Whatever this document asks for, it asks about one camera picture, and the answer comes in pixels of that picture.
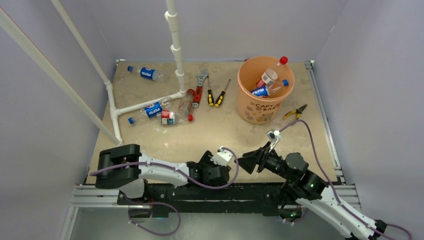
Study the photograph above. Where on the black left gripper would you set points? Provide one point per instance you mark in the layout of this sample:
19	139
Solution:
206	160

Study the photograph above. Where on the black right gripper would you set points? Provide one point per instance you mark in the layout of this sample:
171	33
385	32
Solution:
265	152

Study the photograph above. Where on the Pepsi bottle front edge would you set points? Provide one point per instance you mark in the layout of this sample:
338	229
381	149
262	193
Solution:
270	90

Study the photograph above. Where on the orange plastic bin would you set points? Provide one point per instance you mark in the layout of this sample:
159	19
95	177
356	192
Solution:
254	109

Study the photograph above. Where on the red label bottle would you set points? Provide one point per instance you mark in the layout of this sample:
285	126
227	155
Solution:
273	73
172	118

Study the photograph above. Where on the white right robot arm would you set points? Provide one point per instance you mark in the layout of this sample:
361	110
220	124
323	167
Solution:
304	187

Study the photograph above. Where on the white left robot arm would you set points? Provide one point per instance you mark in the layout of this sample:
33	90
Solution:
128	170

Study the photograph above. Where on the clear bottle red open cap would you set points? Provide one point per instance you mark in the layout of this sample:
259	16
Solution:
186	103

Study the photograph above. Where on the yellow black screwdriver right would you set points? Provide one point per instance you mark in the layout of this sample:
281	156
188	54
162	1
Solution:
220	98

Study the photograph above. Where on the yellow black screwdriver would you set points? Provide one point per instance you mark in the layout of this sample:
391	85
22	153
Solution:
210	97
220	98

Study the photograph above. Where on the yellow black screwdriver left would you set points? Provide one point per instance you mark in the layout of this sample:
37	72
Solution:
210	97

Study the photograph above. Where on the Pepsi bottle by pipe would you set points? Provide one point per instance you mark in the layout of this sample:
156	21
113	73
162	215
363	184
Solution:
151	111

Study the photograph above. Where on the Pepsi bottle far corner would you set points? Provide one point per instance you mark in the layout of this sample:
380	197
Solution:
147	73

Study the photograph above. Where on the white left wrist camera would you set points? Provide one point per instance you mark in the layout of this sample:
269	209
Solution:
223	157

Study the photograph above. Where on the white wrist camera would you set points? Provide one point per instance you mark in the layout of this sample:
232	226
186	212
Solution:
274	136
223	157

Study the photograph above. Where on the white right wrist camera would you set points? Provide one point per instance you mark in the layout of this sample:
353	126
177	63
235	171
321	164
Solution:
274	136

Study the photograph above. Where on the black aluminium base frame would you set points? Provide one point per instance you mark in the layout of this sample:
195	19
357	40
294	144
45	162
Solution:
161	199

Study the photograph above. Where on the yellow handled pliers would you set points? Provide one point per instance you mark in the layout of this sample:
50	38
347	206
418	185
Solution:
297	112

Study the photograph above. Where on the red handled adjustable wrench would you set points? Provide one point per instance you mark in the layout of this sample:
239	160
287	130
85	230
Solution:
199	88

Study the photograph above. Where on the white PVC pipe frame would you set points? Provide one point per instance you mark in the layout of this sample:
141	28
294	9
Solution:
27	45

